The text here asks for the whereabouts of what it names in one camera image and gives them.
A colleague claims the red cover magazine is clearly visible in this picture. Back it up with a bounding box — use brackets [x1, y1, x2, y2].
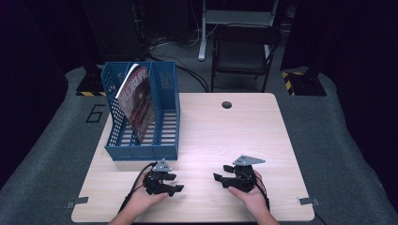
[115, 63, 157, 145]

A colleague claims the right hand-held gripper cable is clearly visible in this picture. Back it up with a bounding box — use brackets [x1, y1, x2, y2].
[252, 172, 271, 211]

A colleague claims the person's right hand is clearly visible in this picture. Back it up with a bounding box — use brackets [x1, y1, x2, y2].
[227, 170, 270, 218]

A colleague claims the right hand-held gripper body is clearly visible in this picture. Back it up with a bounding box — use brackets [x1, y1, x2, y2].
[224, 155, 267, 193]

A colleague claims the black folding chair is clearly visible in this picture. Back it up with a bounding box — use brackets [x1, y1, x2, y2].
[210, 25, 283, 93]

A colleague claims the black stand base striped edge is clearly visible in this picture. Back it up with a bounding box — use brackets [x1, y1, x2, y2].
[281, 67, 328, 97]
[75, 64, 107, 98]

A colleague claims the white metal desk frame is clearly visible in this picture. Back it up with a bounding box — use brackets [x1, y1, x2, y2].
[197, 0, 280, 62]

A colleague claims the dark curtain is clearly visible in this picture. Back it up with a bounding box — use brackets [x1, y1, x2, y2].
[0, 0, 104, 198]
[280, 0, 398, 214]

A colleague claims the person's left hand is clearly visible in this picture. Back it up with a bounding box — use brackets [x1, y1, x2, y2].
[124, 172, 170, 218]

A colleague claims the hand-held gripper cable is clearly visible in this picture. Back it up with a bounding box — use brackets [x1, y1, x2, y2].
[117, 161, 158, 214]
[252, 172, 271, 211]

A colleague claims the bundle of black floor cables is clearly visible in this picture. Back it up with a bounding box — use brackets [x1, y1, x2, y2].
[146, 34, 210, 93]

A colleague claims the grey metal table bracket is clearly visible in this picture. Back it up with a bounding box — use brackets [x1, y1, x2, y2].
[297, 196, 321, 206]
[65, 196, 90, 210]

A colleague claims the left hand-held gripper cable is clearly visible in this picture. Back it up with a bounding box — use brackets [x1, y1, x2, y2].
[117, 161, 158, 214]

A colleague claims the thin black cable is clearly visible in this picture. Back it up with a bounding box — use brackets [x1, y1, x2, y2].
[314, 211, 328, 225]

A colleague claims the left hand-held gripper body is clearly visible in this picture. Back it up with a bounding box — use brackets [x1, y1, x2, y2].
[142, 158, 176, 197]

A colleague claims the dark cabinet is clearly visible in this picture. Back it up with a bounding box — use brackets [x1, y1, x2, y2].
[79, 0, 148, 64]

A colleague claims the blue plastic file rack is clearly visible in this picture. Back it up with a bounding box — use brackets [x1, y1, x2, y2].
[100, 60, 181, 162]

